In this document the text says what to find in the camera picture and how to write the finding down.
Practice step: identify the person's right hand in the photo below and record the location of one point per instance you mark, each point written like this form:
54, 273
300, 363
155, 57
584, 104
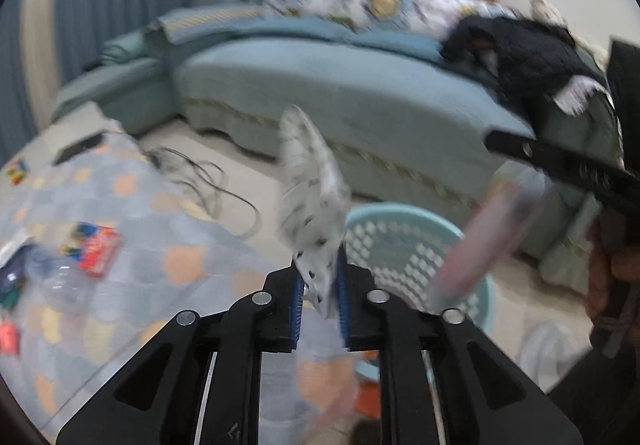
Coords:
597, 275

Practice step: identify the black phone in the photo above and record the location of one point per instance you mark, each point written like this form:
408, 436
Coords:
77, 148

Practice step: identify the red and blue box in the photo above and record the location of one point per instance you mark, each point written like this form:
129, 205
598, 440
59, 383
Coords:
95, 247

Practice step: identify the white printed packet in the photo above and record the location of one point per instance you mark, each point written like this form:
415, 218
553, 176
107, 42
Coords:
310, 185

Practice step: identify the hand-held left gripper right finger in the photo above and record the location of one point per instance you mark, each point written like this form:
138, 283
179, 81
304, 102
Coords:
343, 315

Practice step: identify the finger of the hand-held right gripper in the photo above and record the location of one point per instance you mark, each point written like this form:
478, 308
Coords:
540, 155

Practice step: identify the teal plastic laundry basket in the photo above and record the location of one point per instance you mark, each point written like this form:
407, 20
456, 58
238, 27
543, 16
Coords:
395, 245

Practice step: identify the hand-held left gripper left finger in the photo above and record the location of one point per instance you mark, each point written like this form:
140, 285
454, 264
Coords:
295, 315

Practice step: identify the white curtain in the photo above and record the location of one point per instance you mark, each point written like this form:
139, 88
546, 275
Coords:
40, 45

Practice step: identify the white plush toy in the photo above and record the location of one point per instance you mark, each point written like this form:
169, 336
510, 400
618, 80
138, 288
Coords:
547, 11

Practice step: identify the orange flat box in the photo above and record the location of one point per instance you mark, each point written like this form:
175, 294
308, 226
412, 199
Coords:
370, 397

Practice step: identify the white plastic bag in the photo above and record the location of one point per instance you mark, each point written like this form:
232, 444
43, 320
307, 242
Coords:
545, 345

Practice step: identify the teal sofa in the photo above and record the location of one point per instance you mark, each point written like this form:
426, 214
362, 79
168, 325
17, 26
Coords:
325, 75

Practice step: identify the blue cushion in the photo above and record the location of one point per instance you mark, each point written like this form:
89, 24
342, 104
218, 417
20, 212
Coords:
300, 31
395, 45

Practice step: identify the colourful puzzle cube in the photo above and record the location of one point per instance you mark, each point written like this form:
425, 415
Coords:
17, 171

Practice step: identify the grey patterned tablecloth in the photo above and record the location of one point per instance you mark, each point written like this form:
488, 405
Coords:
165, 305

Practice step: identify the black quilted jacket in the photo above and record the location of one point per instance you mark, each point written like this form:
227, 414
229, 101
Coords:
525, 55

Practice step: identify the folded teal blanket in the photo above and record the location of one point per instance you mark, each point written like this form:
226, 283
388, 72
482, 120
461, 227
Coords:
122, 52

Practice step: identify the dark blue packet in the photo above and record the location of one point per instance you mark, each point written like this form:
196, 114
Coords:
11, 285

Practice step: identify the patterned blanket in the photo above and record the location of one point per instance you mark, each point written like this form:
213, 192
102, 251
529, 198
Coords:
430, 10

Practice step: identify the clear plastic bottle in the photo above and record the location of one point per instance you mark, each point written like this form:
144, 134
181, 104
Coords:
55, 280

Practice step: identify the small red packet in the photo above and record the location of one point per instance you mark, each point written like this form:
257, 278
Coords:
7, 339

